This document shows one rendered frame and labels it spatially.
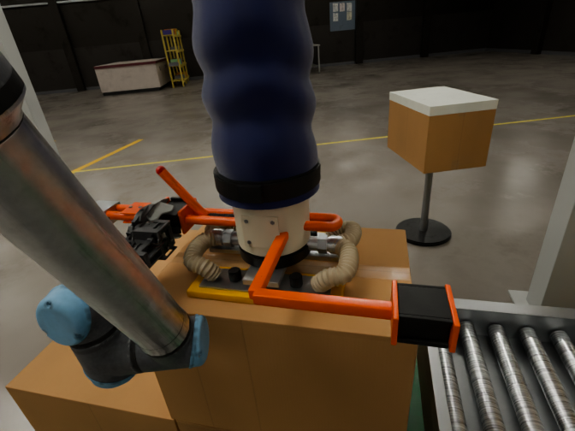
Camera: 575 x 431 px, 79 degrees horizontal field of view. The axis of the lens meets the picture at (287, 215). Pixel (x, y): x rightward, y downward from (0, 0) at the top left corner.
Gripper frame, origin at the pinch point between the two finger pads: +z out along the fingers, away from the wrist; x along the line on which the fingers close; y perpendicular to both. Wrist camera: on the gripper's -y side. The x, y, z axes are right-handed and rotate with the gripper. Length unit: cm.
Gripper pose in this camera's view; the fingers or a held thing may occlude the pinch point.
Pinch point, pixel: (165, 214)
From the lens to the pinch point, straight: 92.4
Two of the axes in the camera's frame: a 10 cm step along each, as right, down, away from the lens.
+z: 2.3, -4.8, 8.5
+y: 9.7, 0.4, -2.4
